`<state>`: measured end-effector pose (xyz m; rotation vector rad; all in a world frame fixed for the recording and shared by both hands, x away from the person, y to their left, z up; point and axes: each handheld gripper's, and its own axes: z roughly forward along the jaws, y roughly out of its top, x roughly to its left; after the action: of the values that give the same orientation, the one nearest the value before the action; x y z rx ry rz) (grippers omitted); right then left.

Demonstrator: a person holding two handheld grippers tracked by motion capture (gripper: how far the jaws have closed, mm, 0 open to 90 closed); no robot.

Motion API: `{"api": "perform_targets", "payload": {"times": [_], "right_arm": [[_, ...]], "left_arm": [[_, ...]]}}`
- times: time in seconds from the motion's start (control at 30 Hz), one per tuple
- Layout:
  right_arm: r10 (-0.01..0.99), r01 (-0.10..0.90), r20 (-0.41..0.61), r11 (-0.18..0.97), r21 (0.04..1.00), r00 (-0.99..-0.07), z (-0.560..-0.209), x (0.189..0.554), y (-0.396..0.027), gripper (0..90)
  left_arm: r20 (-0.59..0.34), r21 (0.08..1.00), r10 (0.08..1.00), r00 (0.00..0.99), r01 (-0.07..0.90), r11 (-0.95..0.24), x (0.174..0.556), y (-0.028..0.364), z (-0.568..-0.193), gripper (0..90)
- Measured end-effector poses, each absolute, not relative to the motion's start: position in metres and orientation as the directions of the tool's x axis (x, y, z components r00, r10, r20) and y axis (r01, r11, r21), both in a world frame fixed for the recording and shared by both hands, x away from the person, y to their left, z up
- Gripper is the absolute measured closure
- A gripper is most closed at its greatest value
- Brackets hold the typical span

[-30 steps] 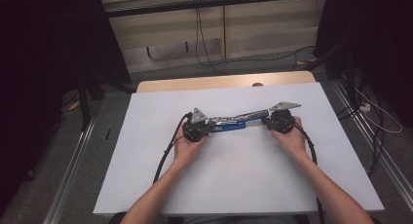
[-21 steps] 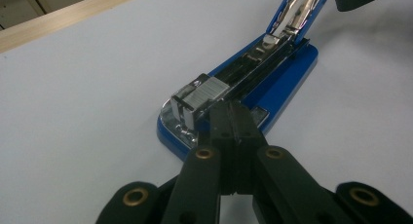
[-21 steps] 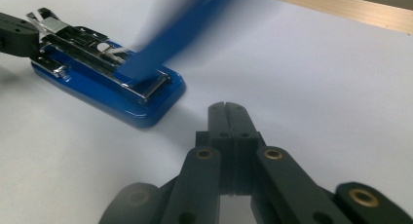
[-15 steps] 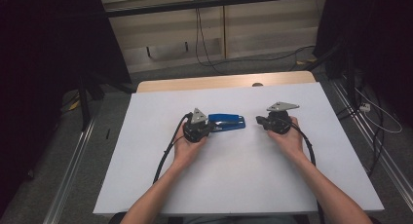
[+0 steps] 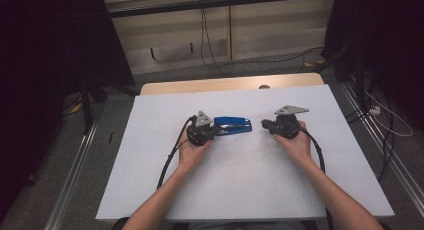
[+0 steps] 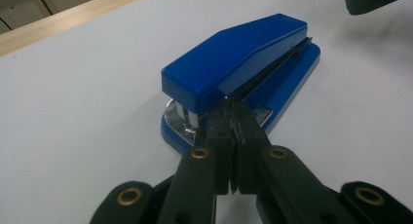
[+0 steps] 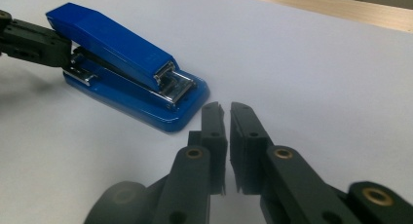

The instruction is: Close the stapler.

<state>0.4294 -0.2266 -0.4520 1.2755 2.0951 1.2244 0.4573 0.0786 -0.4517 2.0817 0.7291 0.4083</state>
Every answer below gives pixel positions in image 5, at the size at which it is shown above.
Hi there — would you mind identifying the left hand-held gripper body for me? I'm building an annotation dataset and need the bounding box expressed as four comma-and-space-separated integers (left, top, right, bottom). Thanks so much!
186, 110, 220, 148

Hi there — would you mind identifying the thin black floor cable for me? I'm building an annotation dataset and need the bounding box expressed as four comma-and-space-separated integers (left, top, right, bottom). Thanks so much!
213, 45, 325, 74

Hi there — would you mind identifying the black curtain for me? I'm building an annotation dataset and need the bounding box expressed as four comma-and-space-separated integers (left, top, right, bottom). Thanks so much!
0, 0, 135, 221
320, 0, 424, 131

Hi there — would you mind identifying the aluminium floor rail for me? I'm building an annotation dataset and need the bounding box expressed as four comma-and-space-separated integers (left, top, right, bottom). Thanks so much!
43, 121, 98, 230
339, 80, 424, 209

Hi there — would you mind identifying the black hanging cable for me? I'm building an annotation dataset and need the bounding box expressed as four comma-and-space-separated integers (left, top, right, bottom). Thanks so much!
199, 0, 214, 69
201, 0, 231, 78

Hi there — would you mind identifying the white floor cable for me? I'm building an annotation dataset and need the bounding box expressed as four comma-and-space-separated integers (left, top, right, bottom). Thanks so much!
363, 89, 415, 138

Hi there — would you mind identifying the left hand-held gripper black cable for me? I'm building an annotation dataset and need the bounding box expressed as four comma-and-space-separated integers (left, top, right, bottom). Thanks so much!
156, 115, 198, 190

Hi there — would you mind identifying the wooden table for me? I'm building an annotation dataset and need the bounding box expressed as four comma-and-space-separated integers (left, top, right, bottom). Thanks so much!
139, 72, 325, 97

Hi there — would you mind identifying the right hand-held gripper black cable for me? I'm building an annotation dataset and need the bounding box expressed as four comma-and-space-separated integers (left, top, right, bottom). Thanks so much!
298, 125, 334, 230

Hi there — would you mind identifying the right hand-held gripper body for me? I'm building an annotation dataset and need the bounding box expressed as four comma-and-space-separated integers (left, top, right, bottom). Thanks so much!
269, 105, 310, 140

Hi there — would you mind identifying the blue stapler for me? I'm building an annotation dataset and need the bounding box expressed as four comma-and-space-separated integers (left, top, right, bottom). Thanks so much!
213, 115, 253, 137

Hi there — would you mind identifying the person's left hand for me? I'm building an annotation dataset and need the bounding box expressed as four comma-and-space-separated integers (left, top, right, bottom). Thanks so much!
177, 135, 215, 174

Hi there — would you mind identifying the beige cabinet counter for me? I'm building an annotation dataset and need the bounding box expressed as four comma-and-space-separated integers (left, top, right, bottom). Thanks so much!
101, 0, 336, 76

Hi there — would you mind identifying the hand-held gripper black cable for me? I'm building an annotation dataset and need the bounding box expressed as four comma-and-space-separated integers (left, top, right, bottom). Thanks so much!
298, 125, 334, 230
156, 115, 198, 190

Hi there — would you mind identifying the person's right hand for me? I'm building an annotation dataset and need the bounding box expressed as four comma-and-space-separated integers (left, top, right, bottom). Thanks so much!
273, 120, 317, 165

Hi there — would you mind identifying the black metal stand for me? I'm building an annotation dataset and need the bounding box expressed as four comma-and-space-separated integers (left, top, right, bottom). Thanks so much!
311, 43, 368, 106
79, 74, 141, 135

